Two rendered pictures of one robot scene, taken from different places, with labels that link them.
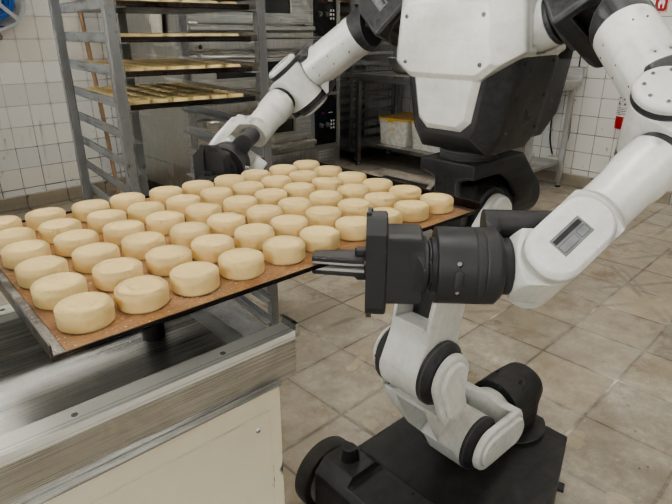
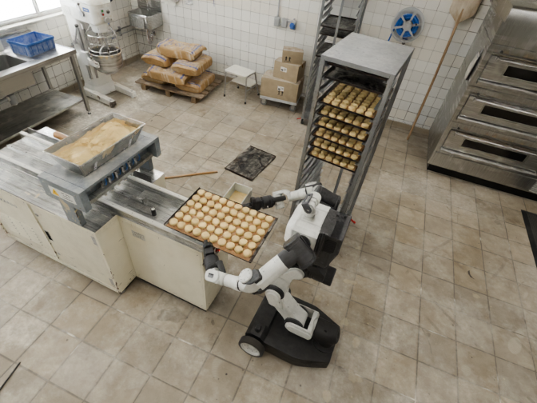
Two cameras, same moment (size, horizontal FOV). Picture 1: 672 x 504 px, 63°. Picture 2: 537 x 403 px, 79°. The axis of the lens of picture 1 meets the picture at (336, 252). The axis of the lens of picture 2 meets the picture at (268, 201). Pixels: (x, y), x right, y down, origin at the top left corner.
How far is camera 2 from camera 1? 1.79 m
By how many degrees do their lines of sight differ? 54
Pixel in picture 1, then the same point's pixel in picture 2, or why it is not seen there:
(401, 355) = not seen: hidden behind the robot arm
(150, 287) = (180, 225)
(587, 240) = (210, 278)
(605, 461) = (347, 391)
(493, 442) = (291, 327)
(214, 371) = (191, 241)
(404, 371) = not seen: hidden behind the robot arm
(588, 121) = not seen: outside the picture
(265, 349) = (200, 245)
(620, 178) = (228, 278)
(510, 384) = (320, 327)
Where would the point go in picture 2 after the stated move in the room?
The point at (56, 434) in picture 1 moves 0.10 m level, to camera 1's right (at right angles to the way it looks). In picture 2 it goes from (169, 231) to (173, 242)
